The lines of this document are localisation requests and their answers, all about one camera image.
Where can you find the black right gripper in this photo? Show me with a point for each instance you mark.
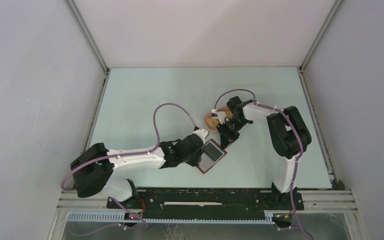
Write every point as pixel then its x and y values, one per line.
pixel 226 138

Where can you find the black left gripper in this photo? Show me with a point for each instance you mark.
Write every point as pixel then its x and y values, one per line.
pixel 195 162

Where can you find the pink plastic tray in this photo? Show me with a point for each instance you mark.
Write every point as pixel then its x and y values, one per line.
pixel 224 108

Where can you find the brown leather card holder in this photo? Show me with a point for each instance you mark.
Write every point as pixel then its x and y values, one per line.
pixel 206 163

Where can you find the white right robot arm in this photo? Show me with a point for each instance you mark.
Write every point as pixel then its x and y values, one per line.
pixel 289 134

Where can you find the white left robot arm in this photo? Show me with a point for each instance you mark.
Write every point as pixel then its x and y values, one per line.
pixel 102 171

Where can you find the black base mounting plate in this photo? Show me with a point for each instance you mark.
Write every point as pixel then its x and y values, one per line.
pixel 214 204

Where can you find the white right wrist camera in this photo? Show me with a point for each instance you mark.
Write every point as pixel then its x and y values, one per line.
pixel 220 115

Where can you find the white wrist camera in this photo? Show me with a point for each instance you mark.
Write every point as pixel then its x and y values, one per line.
pixel 220 115
pixel 202 133

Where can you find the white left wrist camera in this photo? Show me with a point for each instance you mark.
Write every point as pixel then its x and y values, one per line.
pixel 202 133

